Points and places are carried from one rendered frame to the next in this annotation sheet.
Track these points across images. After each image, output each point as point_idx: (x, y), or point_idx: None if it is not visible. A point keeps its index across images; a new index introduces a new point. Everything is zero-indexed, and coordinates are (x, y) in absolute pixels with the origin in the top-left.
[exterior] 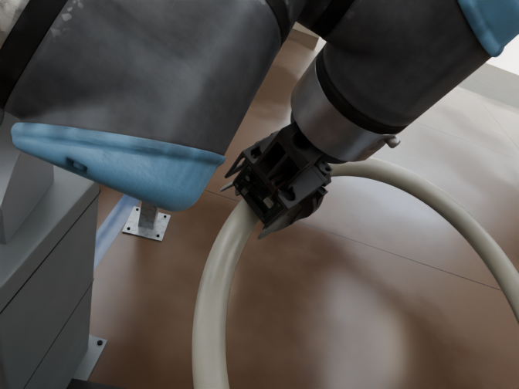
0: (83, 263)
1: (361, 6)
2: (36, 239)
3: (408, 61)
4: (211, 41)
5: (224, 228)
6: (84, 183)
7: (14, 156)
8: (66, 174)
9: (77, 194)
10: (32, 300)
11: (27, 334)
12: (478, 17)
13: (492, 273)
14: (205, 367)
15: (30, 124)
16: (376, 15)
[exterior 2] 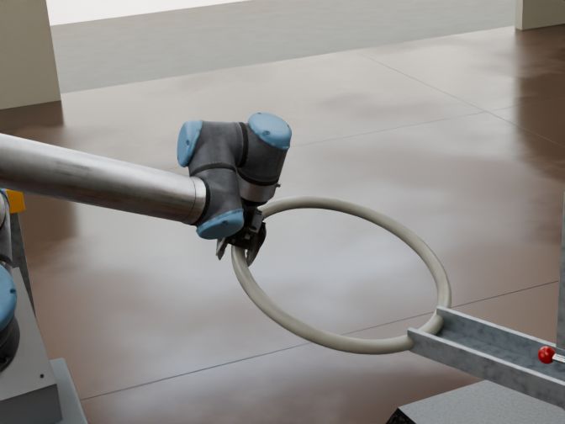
0: None
1: (249, 156)
2: (77, 407)
3: (268, 161)
4: (229, 185)
5: (234, 262)
6: (60, 367)
7: (41, 344)
8: None
9: (66, 374)
10: None
11: None
12: (277, 145)
13: (374, 223)
14: (266, 303)
15: (210, 219)
16: (254, 156)
